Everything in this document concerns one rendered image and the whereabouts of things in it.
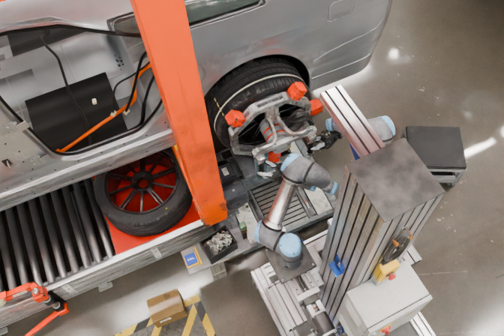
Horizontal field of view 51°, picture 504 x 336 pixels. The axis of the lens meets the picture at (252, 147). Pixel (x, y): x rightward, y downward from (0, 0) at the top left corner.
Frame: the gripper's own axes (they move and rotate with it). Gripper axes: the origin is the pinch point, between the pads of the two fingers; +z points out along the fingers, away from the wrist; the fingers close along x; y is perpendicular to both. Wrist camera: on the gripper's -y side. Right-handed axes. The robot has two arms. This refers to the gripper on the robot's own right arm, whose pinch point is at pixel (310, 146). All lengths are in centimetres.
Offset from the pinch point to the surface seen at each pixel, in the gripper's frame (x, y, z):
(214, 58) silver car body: -42, 61, 41
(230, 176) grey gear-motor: -22, -40, 49
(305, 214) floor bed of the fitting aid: 12, -77, 6
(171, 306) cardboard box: 38, -65, 118
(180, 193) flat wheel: -21, -33, 85
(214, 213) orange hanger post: 10, -15, 70
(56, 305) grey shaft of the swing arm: 7, -61, 187
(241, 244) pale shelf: 28, -38, 61
